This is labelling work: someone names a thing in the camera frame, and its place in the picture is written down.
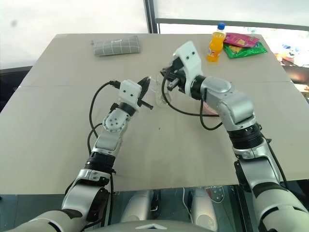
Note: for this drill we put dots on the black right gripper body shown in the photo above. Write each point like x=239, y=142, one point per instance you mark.
x=179, y=72

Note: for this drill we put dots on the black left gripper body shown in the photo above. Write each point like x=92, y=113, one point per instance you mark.
x=142, y=96

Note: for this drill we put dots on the clear plastic cup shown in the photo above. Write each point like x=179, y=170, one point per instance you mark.
x=158, y=94

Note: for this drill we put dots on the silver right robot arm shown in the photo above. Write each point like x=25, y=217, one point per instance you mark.
x=231, y=101

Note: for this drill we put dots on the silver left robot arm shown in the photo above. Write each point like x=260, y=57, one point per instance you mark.
x=113, y=122

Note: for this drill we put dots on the pink bowl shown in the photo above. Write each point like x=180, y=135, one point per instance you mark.
x=209, y=108

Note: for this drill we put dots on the orange soda bottle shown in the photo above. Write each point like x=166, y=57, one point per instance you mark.
x=214, y=47

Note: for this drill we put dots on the grey checked pencil case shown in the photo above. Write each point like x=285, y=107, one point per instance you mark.
x=117, y=46

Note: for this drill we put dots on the green snack bag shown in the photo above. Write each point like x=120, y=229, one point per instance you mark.
x=243, y=51

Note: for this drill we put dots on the magenta snack bag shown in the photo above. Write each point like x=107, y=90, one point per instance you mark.
x=239, y=39

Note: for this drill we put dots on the silver rounded robot leg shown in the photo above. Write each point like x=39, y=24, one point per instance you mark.
x=204, y=210
x=136, y=207

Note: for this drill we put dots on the colourful toy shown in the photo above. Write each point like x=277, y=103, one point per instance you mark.
x=290, y=52

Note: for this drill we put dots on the dark side table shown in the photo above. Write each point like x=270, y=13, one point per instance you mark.
x=298, y=72

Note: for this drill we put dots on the grey robot torso cover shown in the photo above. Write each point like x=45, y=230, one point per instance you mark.
x=154, y=227

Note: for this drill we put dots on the black side furniture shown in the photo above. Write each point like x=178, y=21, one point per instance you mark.
x=12, y=84

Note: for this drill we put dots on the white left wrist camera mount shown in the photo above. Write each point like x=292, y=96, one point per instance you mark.
x=129, y=93

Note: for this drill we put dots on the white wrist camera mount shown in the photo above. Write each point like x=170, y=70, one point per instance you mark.
x=190, y=62
x=129, y=93

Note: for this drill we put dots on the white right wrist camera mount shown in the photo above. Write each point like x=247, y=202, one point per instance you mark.
x=190, y=62

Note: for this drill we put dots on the black window post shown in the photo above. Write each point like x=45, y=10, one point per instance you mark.
x=152, y=17

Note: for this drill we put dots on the black window rail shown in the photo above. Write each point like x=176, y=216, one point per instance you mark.
x=229, y=24

